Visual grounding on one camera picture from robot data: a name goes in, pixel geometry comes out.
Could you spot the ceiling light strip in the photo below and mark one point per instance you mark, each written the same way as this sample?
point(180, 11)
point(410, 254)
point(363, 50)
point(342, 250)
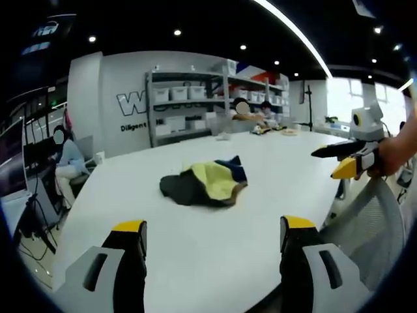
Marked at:
point(293, 26)

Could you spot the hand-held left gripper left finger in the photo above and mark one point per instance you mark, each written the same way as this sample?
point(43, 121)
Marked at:
point(128, 261)

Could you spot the white chair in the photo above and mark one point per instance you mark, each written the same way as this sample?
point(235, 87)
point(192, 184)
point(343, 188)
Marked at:
point(85, 153)

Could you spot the dark and yellow garment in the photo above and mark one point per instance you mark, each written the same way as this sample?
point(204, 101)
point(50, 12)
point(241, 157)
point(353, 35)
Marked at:
point(208, 182)

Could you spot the small yellow items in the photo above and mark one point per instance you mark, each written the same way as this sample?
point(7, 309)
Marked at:
point(260, 129)

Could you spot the computer monitor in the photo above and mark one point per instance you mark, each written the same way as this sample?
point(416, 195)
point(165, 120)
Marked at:
point(11, 159)

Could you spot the person's right hand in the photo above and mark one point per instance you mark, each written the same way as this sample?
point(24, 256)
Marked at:
point(389, 156)

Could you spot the round flat tray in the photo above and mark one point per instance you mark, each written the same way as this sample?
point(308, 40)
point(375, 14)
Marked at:
point(290, 131)

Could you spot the row of white storage bins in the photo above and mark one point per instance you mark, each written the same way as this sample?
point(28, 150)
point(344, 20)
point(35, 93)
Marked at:
point(182, 93)

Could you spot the white crumpled object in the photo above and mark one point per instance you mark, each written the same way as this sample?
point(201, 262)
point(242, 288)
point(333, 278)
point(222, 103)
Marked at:
point(224, 137)

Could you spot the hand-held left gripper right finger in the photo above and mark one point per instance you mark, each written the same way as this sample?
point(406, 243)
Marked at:
point(299, 261)

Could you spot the grey metal storage shelf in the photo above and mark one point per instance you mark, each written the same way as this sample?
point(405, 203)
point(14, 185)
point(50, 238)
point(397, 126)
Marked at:
point(182, 107)

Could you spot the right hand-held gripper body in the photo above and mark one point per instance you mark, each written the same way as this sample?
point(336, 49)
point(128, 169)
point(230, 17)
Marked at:
point(366, 125)

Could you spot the grey mesh office chair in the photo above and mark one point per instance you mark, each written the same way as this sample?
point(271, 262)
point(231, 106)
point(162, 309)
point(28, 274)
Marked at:
point(371, 225)

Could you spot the black stand with pole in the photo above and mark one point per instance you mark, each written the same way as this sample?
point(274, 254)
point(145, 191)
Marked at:
point(311, 107)

